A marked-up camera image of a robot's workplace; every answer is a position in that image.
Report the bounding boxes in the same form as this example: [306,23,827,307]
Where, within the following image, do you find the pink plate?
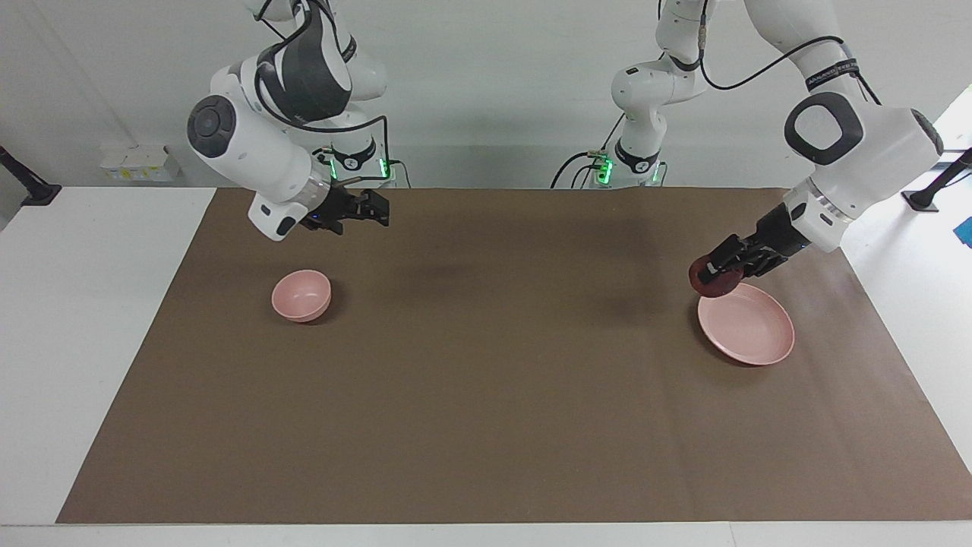
[697,283,796,367]

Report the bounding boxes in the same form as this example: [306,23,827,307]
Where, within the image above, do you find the black stand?
[901,148,972,213]
[0,144,63,207]

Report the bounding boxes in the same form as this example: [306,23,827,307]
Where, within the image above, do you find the dark red apple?
[688,255,746,299]

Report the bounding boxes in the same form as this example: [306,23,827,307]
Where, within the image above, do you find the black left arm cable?
[699,0,884,106]

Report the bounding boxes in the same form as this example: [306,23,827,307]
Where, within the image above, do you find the white wall power boxes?
[100,144,183,182]

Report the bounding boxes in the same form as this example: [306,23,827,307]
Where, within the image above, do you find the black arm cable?
[699,0,884,106]
[254,0,390,183]

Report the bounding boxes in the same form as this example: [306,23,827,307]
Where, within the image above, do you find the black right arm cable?
[254,0,390,183]

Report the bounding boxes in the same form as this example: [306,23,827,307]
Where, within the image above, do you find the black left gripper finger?
[705,233,756,280]
[738,251,788,280]

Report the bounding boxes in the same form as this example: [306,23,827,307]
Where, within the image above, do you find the pink bowl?
[271,269,333,324]

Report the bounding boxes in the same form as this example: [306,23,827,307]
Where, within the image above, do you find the brown table mat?
[57,186,972,525]

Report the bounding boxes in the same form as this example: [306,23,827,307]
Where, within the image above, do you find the black base cable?
[551,114,626,189]

